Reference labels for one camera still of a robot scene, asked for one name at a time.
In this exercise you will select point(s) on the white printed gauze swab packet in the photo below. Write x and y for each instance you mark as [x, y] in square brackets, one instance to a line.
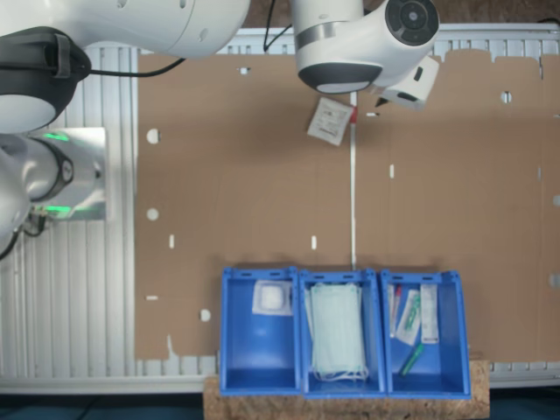
[328, 120]

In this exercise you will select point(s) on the brown cardboard sheet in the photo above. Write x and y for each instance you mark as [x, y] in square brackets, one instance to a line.
[240, 184]
[459, 197]

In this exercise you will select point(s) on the narrow packet with red cap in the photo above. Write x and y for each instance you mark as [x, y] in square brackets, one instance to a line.
[394, 310]

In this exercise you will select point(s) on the long white printed packet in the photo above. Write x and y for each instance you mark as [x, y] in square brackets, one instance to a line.
[429, 315]

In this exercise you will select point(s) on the clear packet with green syringe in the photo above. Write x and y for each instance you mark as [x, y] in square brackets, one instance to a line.
[409, 319]

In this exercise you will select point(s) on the clear packet of white gauze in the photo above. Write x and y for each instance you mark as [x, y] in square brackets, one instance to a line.
[271, 299]

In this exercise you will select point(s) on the blue plastic storage bin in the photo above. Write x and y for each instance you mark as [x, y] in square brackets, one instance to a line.
[377, 332]
[258, 350]
[450, 332]

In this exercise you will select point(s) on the loose green syringe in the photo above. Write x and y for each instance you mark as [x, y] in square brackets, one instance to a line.
[411, 361]

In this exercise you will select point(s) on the chipboard block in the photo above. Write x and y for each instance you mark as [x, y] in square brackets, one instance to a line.
[350, 409]

